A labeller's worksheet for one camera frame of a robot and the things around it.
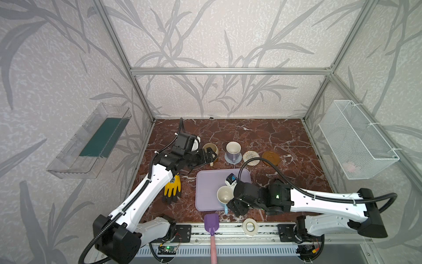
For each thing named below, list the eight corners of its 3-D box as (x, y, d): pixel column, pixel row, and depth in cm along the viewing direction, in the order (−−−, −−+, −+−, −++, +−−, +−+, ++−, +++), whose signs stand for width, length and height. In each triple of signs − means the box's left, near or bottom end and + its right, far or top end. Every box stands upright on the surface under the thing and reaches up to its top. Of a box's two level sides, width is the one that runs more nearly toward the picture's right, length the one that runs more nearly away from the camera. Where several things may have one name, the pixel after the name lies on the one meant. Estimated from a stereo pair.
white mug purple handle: (226, 166, 98) (226, 158, 91) (226, 149, 106) (226, 141, 99) (240, 166, 98) (242, 158, 91) (239, 149, 106) (240, 141, 99)
